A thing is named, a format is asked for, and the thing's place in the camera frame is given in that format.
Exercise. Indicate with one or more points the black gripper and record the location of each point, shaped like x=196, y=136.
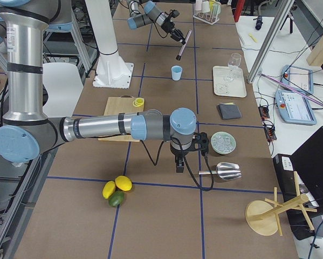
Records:
x=167, y=26
x=177, y=153

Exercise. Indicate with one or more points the steel muddler black tip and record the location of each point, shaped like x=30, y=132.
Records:
x=179, y=56

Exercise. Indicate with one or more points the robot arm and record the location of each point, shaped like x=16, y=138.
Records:
x=28, y=132
x=142, y=13

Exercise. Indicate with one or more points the light blue plastic cup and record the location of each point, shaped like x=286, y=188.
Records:
x=176, y=72

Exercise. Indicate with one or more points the yellow lemon right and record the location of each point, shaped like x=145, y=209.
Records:
x=123, y=183

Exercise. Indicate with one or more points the yellow lemon slice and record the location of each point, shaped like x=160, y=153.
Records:
x=138, y=102

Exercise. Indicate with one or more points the yellow lemon left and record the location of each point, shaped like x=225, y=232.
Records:
x=108, y=189

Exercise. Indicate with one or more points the wooden cup tree stand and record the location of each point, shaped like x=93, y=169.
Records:
x=263, y=216

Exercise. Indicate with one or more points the green bowl of ice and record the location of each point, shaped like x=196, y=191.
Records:
x=223, y=143

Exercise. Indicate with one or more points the steel ice scoop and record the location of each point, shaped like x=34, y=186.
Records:
x=225, y=171

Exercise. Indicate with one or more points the clear wine glass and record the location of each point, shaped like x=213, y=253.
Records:
x=233, y=63

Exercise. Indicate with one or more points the grey folded cloth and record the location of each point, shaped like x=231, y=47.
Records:
x=229, y=111

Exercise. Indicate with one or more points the cream bear serving tray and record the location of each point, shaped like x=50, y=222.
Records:
x=227, y=84

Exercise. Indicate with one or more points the green lime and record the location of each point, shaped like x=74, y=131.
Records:
x=116, y=198

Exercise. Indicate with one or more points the bamboo cutting board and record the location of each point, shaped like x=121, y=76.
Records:
x=116, y=105

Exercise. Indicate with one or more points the blue teach pendant near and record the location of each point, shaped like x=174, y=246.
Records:
x=294, y=109

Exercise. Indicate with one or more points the blue teach pendant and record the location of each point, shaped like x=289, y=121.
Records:
x=298, y=78
x=294, y=109

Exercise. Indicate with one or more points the blue teach pendant far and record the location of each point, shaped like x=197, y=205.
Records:
x=298, y=78

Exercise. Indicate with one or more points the white wire cup rack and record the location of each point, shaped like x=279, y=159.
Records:
x=207, y=11

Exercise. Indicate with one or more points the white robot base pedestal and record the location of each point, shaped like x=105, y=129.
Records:
x=111, y=69

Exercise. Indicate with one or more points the aluminium frame post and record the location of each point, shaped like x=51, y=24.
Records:
x=275, y=27

